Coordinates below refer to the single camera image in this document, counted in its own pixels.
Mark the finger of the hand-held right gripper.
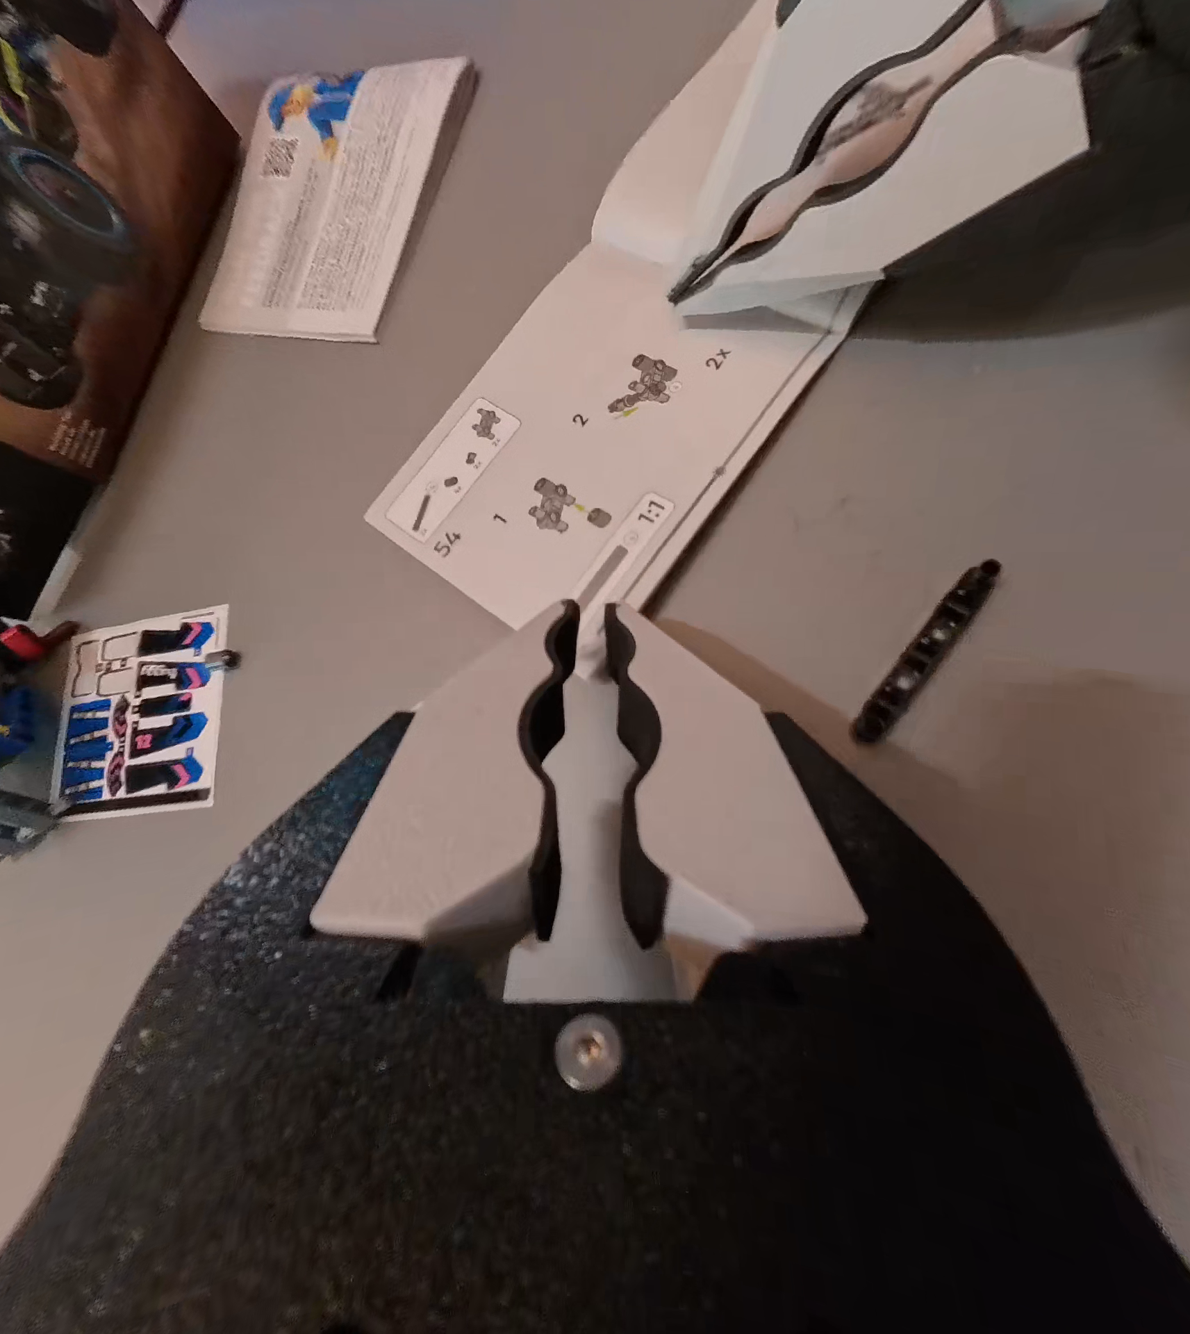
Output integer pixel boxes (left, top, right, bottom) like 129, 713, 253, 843
673, 0, 983, 301
669, 0, 1103, 322

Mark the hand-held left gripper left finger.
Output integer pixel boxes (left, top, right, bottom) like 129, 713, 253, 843
310, 598, 584, 1004

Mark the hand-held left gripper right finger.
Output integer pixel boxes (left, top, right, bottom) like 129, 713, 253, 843
604, 602, 869, 1002

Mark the lego instruction booklet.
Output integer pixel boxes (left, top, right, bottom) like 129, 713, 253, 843
365, 0, 887, 630

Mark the black lego beam with pin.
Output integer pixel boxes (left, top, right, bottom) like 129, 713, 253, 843
850, 559, 1002, 744

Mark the buggy picture lego box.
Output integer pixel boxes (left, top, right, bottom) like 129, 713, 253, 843
0, 0, 242, 621

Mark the blue and black sticker sheet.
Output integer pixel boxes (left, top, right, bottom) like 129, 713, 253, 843
51, 602, 232, 818

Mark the white printed leaflet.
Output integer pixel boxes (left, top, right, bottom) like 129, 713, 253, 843
198, 56, 478, 343

